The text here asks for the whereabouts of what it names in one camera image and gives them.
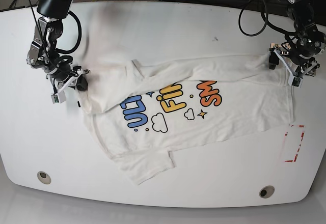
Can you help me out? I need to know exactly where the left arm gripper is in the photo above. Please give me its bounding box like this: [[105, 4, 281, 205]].
[[268, 43, 320, 79]]

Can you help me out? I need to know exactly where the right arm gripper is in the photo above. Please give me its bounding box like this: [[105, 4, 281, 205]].
[[46, 66, 90, 93]]

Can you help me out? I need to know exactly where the white printed t-shirt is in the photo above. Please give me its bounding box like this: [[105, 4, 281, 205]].
[[78, 55, 294, 185]]

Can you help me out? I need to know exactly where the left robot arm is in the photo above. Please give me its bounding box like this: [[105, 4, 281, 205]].
[[267, 0, 325, 87]]

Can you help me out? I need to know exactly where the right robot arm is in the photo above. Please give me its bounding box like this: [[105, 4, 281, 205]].
[[27, 0, 89, 91]]

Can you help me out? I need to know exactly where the red tape rectangle marking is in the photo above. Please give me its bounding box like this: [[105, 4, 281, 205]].
[[282, 124, 305, 163]]

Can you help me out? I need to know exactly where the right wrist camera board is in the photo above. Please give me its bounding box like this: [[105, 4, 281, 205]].
[[51, 92, 66, 104]]

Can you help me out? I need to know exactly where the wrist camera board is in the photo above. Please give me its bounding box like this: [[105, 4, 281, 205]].
[[288, 74, 303, 88], [51, 92, 66, 104]]

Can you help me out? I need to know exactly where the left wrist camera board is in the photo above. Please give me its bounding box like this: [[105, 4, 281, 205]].
[[288, 74, 303, 88]]

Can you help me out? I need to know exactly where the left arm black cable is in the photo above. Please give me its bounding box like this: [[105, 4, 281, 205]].
[[238, 0, 296, 38]]

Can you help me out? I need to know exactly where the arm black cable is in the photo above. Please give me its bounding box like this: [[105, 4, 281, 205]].
[[56, 10, 84, 55], [238, 0, 296, 38]]

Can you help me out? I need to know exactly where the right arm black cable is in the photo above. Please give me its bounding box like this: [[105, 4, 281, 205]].
[[56, 10, 84, 55]]

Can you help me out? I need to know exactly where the left table cable grommet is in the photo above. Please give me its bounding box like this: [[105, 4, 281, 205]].
[[37, 172, 51, 185]]

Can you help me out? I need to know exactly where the table cable grommet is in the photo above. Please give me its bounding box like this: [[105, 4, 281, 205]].
[[259, 185, 275, 199], [37, 172, 51, 185]]

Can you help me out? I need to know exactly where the right table cable grommet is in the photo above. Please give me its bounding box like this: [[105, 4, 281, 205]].
[[259, 185, 275, 199]]

